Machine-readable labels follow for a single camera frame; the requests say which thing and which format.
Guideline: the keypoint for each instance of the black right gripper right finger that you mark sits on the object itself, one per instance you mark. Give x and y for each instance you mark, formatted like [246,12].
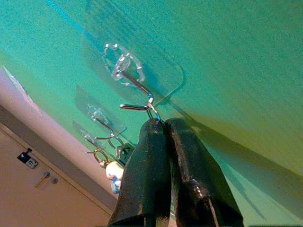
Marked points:
[196,170]

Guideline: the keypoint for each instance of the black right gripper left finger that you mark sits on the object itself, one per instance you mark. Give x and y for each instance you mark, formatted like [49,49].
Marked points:
[146,170]

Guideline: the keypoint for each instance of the keys with white plush charm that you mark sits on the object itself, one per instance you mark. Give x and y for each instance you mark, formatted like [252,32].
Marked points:
[113,171]

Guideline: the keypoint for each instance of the clear adhesive metal hook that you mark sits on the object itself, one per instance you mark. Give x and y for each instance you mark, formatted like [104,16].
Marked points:
[135,82]
[101,120]
[88,139]

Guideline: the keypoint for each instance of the silver door lock cylinder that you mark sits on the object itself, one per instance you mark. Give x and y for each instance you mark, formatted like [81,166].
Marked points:
[54,180]

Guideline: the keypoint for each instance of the beige door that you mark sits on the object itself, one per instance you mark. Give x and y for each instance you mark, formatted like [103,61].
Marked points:
[35,203]

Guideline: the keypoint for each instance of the black door lock plate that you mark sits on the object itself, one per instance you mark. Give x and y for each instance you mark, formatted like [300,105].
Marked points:
[27,159]

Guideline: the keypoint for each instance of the grey door frame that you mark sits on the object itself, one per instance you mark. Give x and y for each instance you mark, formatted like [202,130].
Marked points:
[71,170]

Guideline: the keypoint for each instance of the green wall board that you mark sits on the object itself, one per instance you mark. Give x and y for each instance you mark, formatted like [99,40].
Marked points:
[236,47]

